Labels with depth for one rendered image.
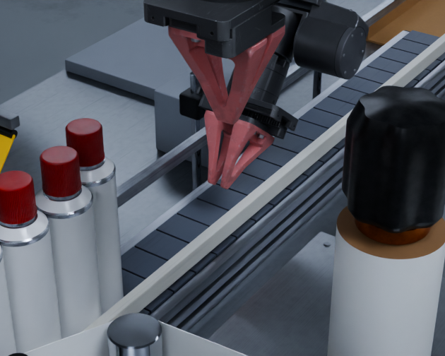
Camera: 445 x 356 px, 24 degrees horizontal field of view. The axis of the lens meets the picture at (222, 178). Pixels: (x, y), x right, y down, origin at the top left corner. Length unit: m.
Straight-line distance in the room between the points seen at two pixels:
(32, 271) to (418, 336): 0.32
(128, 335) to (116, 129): 0.75
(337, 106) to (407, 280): 0.62
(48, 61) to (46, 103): 2.06
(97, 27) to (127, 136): 2.41
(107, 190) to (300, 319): 0.23
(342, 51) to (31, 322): 0.42
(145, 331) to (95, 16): 3.23
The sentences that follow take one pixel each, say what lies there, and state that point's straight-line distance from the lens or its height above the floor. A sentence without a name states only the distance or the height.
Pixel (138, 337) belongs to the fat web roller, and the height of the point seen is 1.07.
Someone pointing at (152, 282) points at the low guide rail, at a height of 0.91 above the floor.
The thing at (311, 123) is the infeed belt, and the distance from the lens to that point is 1.35.
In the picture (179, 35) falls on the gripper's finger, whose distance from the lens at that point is 0.69.
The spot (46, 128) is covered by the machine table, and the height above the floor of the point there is 0.83.
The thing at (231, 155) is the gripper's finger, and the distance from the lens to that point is 1.10.
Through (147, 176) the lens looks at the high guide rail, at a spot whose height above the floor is 0.96.
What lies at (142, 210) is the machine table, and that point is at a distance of 1.27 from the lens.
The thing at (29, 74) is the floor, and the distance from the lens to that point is 3.50.
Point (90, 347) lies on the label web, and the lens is 0.74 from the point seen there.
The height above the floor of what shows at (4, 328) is 0.97.
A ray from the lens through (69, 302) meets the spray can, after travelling 0.95.
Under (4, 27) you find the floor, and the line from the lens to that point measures 3.88.
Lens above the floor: 1.54
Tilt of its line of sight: 32 degrees down
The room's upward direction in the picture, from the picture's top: straight up
